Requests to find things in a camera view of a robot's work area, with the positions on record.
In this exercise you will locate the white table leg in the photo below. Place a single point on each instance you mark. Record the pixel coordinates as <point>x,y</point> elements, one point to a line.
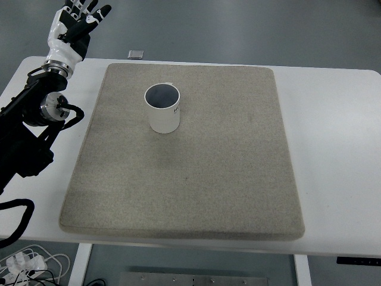
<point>80,264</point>
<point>302,270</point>

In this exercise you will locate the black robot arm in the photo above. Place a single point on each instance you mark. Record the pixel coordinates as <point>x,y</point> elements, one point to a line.
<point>32,120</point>

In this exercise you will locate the white table leg left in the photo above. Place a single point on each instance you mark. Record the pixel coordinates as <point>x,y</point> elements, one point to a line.
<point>80,264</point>

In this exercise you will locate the small grey floor box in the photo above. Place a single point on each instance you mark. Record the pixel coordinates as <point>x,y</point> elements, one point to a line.
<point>135,54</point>

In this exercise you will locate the beige felt mat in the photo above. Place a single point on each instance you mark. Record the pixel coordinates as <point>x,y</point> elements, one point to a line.
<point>224,173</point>

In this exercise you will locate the white power strip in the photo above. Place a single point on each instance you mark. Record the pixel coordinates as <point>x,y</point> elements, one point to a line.
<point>25,262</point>

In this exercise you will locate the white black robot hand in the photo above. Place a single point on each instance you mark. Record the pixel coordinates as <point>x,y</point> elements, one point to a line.
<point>78,30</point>

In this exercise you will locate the white ribbed cup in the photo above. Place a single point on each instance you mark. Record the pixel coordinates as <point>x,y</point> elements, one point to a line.
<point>163,107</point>

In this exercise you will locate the white table leg right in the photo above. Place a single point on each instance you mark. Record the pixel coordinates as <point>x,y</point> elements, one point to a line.
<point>302,270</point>

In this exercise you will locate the black desk control panel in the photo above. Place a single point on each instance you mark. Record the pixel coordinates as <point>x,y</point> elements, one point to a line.
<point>364,261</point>

